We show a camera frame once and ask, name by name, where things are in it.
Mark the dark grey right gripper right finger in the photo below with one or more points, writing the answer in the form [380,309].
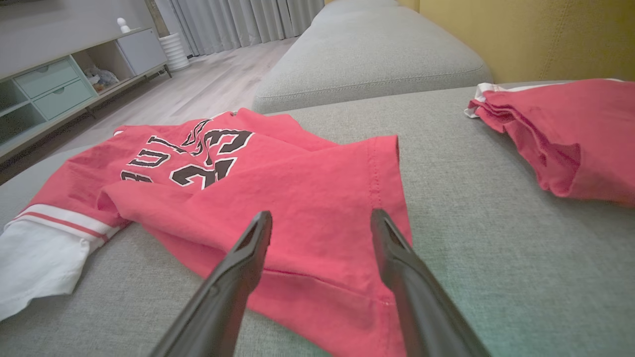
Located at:
[421,307]

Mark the red basketball jersey shirt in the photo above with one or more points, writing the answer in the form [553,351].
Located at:
[307,198]

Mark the white ribbed vase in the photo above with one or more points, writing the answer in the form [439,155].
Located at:
[174,52]

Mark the small white figurine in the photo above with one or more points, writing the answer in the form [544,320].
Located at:
[123,25]

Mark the grey fabric sofa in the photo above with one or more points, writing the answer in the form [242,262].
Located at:
[496,248]

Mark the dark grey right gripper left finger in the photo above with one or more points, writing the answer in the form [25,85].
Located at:
[223,297]

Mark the light grey TV cabinet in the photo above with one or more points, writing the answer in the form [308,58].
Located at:
[20,119]

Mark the grey pleated curtain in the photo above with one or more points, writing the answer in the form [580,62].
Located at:
[238,22]

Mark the white cabinet door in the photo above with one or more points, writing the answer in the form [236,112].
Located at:
[141,49]

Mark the pale green cabinet drawer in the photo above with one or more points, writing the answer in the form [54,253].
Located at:
[47,78]
[64,99]

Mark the red shorts with white stripe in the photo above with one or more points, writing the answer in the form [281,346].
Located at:
[585,134]

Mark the small grey sofa seat cushion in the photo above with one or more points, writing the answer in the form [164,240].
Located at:
[372,54]

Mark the yellow sofa backrest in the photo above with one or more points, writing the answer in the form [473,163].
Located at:
[521,39]

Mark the toy clutter in cabinet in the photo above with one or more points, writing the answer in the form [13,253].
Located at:
[101,78]

